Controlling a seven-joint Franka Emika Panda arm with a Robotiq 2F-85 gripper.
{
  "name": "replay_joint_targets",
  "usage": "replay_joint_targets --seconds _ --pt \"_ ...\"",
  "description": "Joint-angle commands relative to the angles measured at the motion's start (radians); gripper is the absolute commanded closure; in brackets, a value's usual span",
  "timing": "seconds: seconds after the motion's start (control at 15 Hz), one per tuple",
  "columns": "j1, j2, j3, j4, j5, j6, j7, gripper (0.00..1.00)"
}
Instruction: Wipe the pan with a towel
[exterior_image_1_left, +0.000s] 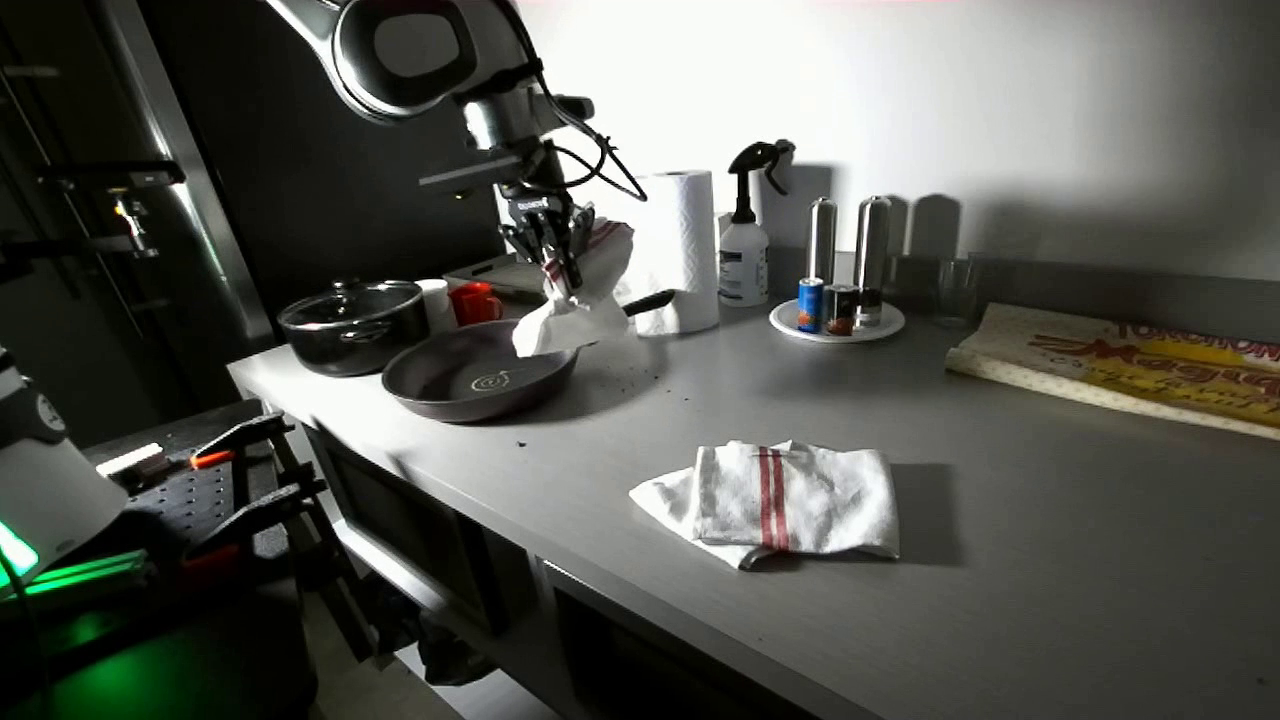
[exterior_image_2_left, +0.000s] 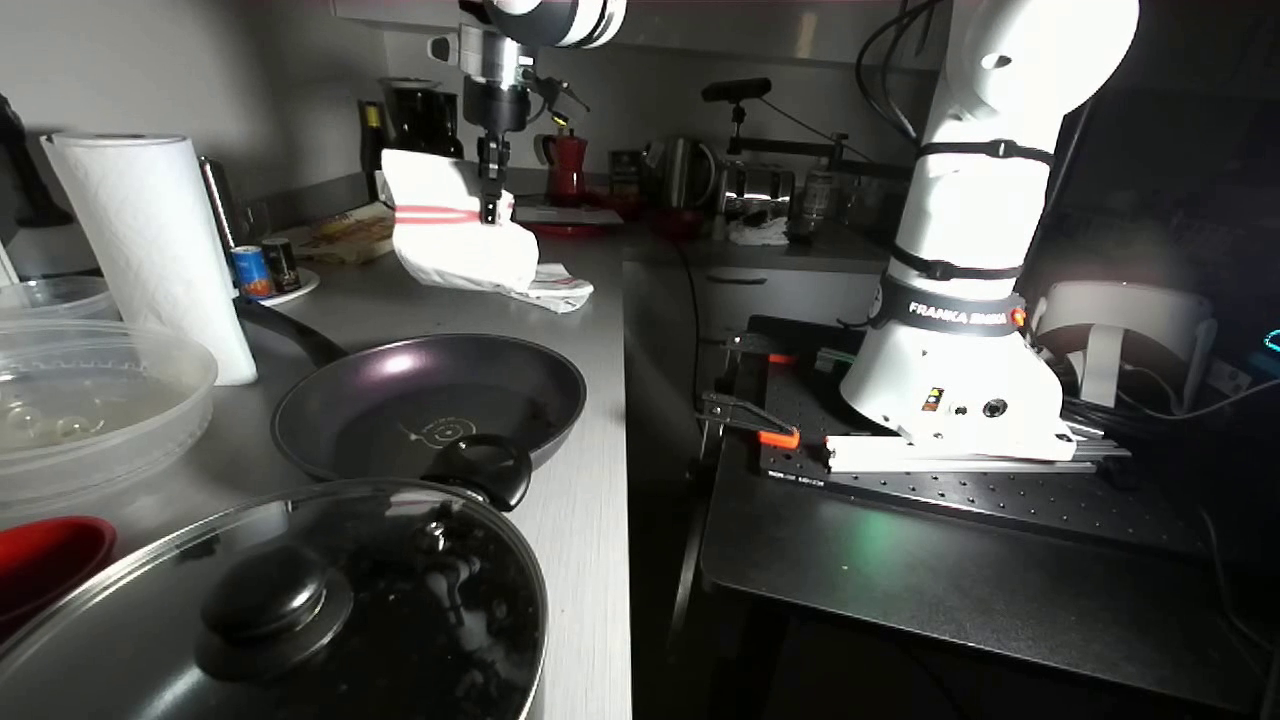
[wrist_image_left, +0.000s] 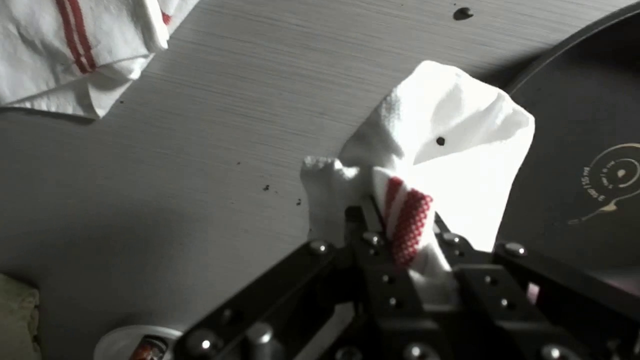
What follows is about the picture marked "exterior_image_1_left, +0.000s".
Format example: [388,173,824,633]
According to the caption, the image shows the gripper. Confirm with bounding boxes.
[498,186,597,293]

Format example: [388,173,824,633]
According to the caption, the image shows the white towel with red stripe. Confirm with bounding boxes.
[511,219,637,359]

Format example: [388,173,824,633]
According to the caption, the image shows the paper towel roll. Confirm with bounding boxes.
[615,169,722,337]

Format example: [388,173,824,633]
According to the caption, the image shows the dark grey frying pan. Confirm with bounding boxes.
[381,289,677,425]

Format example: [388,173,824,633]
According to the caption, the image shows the folded white towel red stripe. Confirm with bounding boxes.
[628,439,901,572]

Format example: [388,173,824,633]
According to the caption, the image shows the flat grey tray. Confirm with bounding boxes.
[443,253,549,298]

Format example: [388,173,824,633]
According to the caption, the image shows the red mug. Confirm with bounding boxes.
[447,281,505,329]

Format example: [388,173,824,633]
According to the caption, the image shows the white cup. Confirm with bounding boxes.
[414,278,458,335]

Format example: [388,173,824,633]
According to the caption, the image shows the white spray bottle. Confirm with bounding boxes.
[717,139,797,309]

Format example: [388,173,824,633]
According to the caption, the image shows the glass pot lid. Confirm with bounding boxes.
[278,279,426,329]

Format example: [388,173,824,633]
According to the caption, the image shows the black pot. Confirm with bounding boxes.
[277,281,432,379]

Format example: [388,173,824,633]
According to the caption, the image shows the tall silver grinder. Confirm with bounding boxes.
[852,195,893,329]
[805,196,840,289]

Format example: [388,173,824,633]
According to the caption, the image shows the small dark can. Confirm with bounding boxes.
[822,283,862,338]

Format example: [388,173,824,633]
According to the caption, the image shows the counter drawer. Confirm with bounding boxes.
[298,418,548,643]

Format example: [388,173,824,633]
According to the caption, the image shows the white plate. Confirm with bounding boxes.
[768,297,907,345]

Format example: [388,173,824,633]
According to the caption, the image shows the black orange clamp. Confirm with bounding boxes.
[188,411,297,472]
[182,478,329,567]

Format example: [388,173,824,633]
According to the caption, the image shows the clear drinking glass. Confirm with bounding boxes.
[934,257,980,328]

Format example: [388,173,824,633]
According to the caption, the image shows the small white block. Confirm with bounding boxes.
[94,442,167,479]

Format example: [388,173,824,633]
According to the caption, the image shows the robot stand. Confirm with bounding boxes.
[0,398,323,720]

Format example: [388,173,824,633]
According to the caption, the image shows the printed yellow red board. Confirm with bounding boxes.
[944,302,1280,442]

